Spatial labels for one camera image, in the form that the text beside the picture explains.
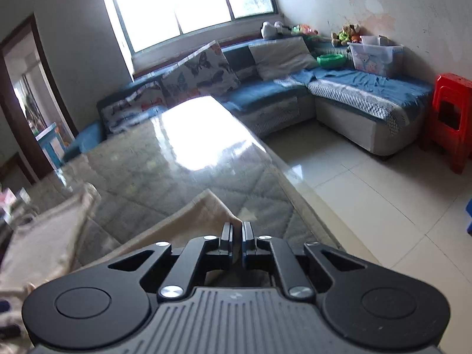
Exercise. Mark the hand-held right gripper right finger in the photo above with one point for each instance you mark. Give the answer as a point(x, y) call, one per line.
point(245, 243)

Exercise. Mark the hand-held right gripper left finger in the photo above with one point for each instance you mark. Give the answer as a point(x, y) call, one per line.
point(229, 241)

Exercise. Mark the beige garment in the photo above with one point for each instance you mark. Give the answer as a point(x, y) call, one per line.
point(177, 225)

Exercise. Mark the blue corner sofa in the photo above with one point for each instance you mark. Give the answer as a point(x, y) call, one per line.
point(265, 92)

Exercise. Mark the small butterfly print pillow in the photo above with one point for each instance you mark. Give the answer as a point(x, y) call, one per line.
point(180, 86)

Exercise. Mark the long butterfly print pillow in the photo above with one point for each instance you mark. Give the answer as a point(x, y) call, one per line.
point(129, 108)

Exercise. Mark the large butterfly print pillow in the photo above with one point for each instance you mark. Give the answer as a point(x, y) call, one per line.
point(212, 68)

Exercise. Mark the grey pillow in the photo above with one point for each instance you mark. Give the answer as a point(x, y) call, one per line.
point(282, 57)

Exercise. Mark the blue sofa blanket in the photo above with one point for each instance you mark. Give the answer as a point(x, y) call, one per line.
point(354, 83)

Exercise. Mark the small blue table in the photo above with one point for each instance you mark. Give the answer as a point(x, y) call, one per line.
point(51, 147)

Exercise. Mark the green plastic basin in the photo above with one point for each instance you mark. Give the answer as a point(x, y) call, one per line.
point(331, 61)

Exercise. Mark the white plush toy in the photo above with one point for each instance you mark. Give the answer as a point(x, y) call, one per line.
point(271, 29)

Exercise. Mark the colourful plastic toy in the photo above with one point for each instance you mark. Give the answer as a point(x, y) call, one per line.
point(305, 29)

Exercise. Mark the clear plastic storage box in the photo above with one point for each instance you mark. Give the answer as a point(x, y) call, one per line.
point(374, 59)

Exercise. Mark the blue plastic object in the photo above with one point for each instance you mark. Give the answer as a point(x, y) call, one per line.
point(469, 215)

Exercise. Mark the brown plush toys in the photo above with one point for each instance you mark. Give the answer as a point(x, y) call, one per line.
point(344, 34)

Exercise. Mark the red plastic stool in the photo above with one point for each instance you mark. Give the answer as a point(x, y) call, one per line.
point(451, 118)

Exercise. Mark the window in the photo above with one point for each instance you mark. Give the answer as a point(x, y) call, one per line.
point(184, 3)

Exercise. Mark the brown door frame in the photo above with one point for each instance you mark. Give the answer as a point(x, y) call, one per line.
point(44, 81)

